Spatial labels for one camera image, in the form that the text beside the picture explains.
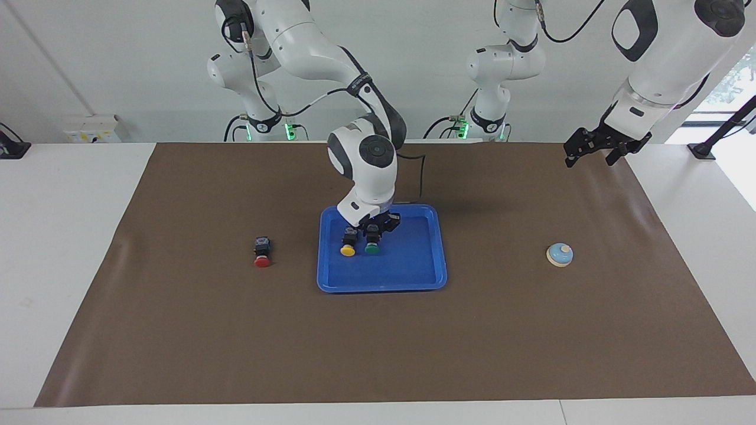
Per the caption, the blue plastic tray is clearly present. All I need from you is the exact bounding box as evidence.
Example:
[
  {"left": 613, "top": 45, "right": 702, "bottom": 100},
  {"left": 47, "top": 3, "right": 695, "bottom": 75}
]
[{"left": 317, "top": 204, "right": 448, "bottom": 294}]

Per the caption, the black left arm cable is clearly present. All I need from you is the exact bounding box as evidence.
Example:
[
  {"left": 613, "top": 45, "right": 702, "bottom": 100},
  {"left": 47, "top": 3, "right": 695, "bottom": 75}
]
[{"left": 535, "top": 0, "right": 607, "bottom": 44}]

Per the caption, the black arm base cable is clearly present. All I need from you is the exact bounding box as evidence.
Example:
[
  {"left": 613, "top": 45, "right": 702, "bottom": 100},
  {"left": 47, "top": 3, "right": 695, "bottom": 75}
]
[
  {"left": 223, "top": 114, "right": 250, "bottom": 142},
  {"left": 423, "top": 89, "right": 479, "bottom": 140}
]

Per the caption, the round blue cream knob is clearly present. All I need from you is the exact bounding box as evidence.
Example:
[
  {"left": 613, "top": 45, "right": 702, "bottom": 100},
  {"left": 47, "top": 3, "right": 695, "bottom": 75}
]
[{"left": 546, "top": 243, "right": 574, "bottom": 267}]

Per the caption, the brown table mat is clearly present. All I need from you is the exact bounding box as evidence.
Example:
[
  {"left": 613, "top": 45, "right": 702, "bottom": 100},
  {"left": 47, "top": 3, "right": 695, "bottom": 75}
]
[{"left": 34, "top": 142, "right": 756, "bottom": 408}]

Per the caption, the black stand base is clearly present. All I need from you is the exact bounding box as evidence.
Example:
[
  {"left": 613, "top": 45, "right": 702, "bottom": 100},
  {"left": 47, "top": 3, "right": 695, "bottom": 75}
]
[{"left": 0, "top": 122, "right": 31, "bottom": 159}]

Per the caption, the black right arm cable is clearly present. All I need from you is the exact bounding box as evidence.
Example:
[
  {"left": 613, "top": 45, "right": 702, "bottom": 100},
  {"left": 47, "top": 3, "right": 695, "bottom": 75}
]
[{"left": 221, "top": 15, "right": 426, "bottom": 206}]

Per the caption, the black camera stand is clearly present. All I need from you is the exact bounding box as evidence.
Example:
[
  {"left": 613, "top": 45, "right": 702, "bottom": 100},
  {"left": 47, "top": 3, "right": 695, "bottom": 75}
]
[{"left": 688, "top": 94, "right": 756, "bottom": 161}]

